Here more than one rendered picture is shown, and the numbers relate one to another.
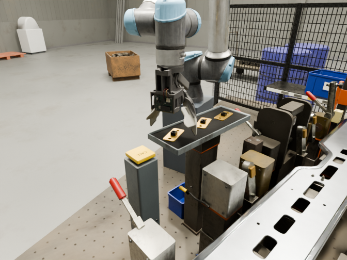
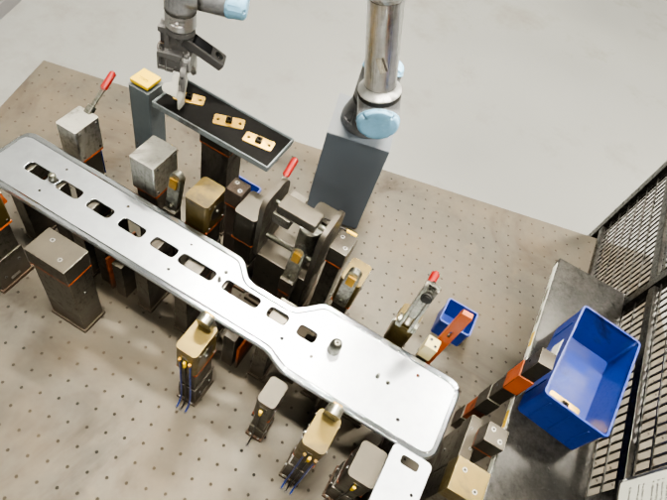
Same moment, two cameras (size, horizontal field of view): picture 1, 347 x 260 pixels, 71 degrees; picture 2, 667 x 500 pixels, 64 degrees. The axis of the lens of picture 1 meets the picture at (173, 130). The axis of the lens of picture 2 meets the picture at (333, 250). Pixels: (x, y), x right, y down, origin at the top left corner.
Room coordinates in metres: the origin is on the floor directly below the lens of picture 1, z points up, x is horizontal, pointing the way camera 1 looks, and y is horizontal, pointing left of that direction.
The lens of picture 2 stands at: (0.45, -1.17, 2.20)
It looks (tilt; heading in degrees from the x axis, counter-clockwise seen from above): 54 degrees down; 53
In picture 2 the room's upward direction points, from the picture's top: 22 degrees clockwise
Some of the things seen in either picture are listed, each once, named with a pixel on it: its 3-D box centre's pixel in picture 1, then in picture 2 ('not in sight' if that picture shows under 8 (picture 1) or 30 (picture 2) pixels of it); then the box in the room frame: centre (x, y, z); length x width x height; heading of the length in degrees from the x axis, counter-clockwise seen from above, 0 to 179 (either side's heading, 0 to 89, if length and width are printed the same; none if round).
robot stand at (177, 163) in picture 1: (187, 132); (348, 165); (1.20, -0.08, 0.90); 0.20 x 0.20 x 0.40; 59
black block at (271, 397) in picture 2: not in sight; (262, 416); (0.70, -0.82, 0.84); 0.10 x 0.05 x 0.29; 43
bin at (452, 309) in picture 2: not in sight; (454, 322); (1.40, -0.66, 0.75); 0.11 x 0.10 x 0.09; 133
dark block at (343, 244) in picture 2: not in sight; (327, 283); (0.96, -0.52, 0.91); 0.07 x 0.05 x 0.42; 43
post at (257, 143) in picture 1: (246, 185); (233, 230); (0.75, -0.28, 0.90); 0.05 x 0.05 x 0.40; 43
